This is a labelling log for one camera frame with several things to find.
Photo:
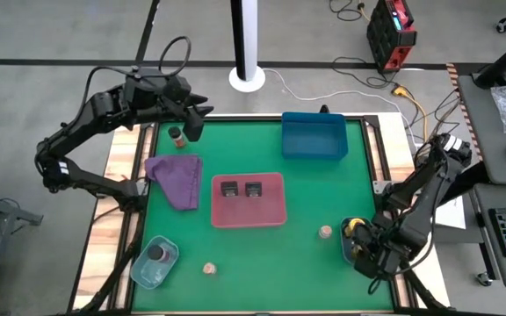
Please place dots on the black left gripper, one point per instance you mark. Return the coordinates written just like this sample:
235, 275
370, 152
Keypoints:
169, 98

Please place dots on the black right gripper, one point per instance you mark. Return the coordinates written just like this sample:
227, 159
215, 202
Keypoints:
389, 250

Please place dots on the small glass saffron jar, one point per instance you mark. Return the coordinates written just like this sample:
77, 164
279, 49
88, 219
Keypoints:
325, 231

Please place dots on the black lid purple spice jar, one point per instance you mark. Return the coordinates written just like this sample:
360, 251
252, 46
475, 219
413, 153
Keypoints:
156, 253

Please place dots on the tan round lid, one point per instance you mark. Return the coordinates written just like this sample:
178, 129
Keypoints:
209, 269

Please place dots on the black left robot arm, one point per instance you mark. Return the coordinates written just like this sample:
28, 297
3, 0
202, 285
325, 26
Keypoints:
81, 122

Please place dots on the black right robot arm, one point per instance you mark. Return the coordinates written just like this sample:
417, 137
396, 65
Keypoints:
428, 191

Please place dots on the small grey-blue plastic bin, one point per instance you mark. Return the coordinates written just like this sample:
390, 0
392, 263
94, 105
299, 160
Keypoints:
344, 241

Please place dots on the black lid red spice jar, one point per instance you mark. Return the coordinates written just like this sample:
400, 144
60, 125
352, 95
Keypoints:
176, 138

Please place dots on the purple folded cloth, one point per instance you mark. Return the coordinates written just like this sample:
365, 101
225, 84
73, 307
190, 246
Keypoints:
178, 180

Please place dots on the green table mat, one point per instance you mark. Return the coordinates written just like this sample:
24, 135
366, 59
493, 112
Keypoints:
279, 263

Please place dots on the black white pole round base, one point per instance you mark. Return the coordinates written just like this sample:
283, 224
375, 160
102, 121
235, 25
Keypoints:
246, 44

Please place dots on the white paper sheet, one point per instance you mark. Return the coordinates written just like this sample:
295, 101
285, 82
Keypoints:
453, 217

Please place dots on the pink translucent plastic bin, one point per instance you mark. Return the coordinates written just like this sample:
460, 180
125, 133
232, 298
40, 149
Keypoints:
248, 215

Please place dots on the large blue plastic bin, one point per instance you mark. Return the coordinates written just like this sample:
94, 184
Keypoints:
314, 136

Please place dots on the small clear plastic bin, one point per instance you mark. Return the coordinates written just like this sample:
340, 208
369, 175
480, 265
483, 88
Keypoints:
147, 276

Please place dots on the grey desk striped edge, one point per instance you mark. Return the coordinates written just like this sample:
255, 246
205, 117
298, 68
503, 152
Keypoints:
486, 131

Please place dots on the red black tool crate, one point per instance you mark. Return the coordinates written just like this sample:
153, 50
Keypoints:
389, 35

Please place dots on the small black table camera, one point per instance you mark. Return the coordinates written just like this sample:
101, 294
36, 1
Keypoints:
323, 109

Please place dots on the black table frame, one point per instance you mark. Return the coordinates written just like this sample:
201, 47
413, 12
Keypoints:
370, 121

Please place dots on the black desk post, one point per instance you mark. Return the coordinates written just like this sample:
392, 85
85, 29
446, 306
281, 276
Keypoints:
503, 57

